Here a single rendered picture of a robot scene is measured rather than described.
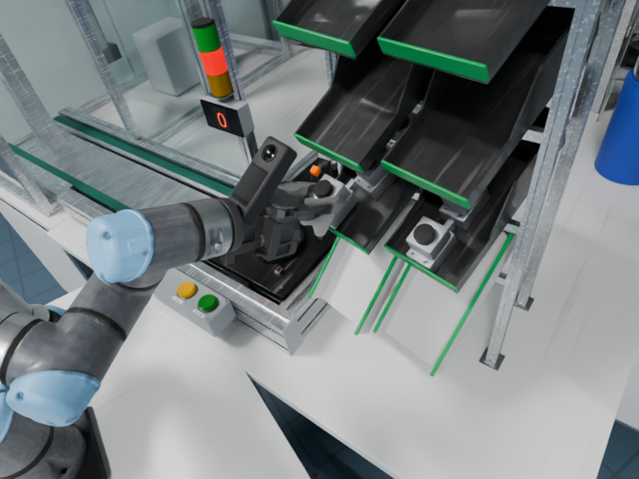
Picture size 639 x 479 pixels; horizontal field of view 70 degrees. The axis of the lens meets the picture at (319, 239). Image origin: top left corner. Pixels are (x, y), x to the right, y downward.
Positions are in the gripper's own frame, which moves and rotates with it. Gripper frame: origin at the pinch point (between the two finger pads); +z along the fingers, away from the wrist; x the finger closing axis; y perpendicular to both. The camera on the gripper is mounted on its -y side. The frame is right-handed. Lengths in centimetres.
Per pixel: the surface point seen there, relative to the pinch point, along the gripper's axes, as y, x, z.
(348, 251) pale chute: 16.1, -3.3, 13.7
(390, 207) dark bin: 1.3, 6.2, 8.6
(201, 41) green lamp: -13.6, -45.5, 3.4
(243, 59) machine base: 5, -142, 87
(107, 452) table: 59, -17, -28
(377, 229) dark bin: 3.5, 7.8, 4.0
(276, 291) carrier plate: 30.4, -14.1, 7.0
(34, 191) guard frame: 43, -103, -14
